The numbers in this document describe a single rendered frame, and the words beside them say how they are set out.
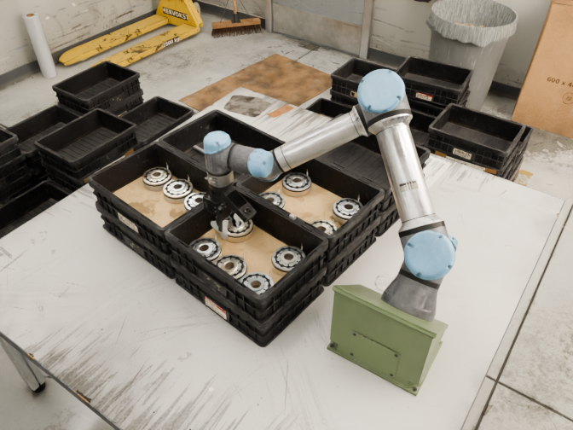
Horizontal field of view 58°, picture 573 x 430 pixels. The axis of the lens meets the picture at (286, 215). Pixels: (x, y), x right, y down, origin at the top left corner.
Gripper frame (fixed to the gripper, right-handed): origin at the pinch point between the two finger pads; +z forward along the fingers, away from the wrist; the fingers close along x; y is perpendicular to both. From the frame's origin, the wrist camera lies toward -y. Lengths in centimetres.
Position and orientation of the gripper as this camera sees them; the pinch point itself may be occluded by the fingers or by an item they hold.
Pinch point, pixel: (231, 233)
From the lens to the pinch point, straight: 166.5
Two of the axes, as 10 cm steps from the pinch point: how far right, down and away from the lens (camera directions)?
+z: 0.0, 7.5, 6.6
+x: -6.1, 5.3, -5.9
